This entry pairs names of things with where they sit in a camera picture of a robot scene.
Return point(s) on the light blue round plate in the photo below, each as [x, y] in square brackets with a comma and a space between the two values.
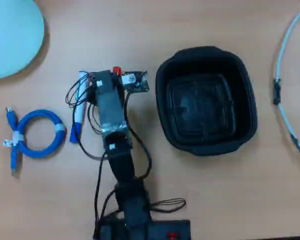
[12, 37]

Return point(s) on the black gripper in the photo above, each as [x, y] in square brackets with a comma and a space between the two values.
[102, 78]

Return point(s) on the black plastic bowl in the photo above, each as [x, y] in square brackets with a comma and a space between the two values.
[205, 105]

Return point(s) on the white pen with red cap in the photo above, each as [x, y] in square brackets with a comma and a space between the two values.
[117, 70]

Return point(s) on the red base knob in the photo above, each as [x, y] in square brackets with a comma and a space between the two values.
[172, 235]

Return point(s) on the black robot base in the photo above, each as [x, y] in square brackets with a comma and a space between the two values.
[165, 230]

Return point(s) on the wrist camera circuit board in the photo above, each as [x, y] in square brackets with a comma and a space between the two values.
[140, 85]

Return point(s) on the white marker with blue cap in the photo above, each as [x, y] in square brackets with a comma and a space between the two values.
[76, 132]

